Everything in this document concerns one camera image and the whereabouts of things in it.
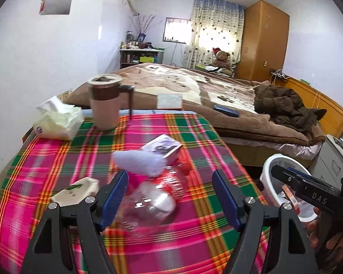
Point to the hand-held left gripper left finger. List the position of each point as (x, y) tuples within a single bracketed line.
[(114, 197)]

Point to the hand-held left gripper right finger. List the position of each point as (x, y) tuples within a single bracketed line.
[(227, 199)]

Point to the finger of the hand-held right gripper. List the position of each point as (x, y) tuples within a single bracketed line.
[(300, 173), (285, 177)]

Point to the white round waste bin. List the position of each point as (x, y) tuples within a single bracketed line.
[(267, 177)]

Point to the orange paper box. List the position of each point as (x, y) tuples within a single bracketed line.
[(291, 198)]

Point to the beige paper carton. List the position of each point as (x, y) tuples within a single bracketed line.
[(74, 191)]

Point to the short white foam net sleeve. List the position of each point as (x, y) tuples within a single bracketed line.
[(140, 162)]

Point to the clear plastic bottle red label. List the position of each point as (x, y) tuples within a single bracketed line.
[(157, 199)]

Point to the white printed carton box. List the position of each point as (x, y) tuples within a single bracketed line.
[(160, 147)]

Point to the person's right hand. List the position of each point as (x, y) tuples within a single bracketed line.
[(315, 228)]

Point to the pink bed sheet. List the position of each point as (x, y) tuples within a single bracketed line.
[(300, 151)]

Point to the grey nightstand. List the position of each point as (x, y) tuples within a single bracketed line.
[(328, 157)]

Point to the pink green plaid tablecloth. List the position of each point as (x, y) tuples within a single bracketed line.
[(60, 159)]

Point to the dark brown jacket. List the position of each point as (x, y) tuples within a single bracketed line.
[(285, 105)]

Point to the wooden bed headboard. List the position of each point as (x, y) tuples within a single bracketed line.
[(323, 102)]

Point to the pink mug brown lid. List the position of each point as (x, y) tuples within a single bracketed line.
[(104, 105)]

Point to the soft tissue pack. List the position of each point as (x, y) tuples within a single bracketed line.
[(60, 122)]

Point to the small green box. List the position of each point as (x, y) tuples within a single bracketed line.
[(305, 80)]

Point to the white orange tissue box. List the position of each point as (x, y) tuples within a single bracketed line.
[(169, 100)]

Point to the brown patterned bed blanket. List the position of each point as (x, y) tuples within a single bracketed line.
[(174, 82)]

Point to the brown teddy bear red hat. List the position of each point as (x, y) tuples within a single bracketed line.
[(221, 61)]

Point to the wooden wardrobe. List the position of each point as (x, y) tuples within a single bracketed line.
[(263, 40)]

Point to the cluttered shelf desk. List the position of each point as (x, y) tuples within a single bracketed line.
[(140, 57)]

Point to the heart print curtain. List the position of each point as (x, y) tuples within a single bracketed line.
[(214, 25)]

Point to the vase of bare branches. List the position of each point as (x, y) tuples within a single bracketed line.
[(141, 27)]

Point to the small window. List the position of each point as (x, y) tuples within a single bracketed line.
[(177, 30)]

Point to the air conditioner pipe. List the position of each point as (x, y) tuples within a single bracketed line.
[(131, 2)]

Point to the red hanging ornament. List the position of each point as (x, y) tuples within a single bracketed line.
[(44, 1)]

